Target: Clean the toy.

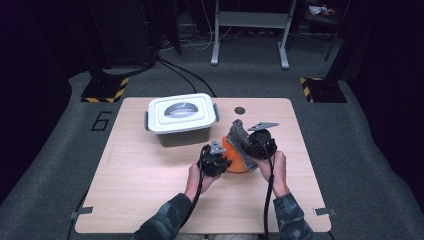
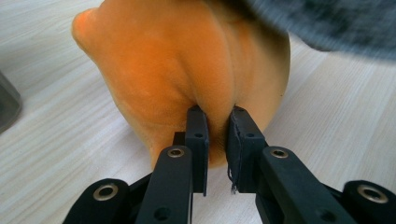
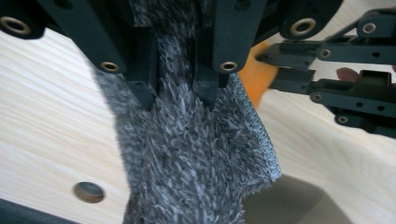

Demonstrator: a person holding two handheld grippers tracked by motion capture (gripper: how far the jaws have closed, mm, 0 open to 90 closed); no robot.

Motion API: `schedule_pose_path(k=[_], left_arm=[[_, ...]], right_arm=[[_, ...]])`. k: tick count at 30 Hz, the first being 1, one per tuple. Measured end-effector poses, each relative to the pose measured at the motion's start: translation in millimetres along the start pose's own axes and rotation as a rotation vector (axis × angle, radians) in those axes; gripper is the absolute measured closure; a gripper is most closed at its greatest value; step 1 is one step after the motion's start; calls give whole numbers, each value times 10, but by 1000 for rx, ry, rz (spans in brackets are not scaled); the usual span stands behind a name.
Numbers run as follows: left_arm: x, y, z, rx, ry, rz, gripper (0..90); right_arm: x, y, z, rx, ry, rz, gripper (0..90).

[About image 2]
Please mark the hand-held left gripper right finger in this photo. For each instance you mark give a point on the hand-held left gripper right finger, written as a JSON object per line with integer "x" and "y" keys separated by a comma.
{"x": 244, "y": 149}

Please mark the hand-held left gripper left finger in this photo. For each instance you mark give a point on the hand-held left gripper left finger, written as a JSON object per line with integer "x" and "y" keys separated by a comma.
{"x": 198, "y": 140}

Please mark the orange plush toy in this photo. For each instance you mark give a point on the orange plush toy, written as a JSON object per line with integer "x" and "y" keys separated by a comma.
{"x": 162, "y": 62}

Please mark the grey cloth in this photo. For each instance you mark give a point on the grey cloth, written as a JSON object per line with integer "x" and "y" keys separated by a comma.
{"x": 342, "y": 28}

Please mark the brown transparent storage box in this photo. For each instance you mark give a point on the brown transparent storage box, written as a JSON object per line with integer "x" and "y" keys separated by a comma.
{"x": 7, "y": 105}

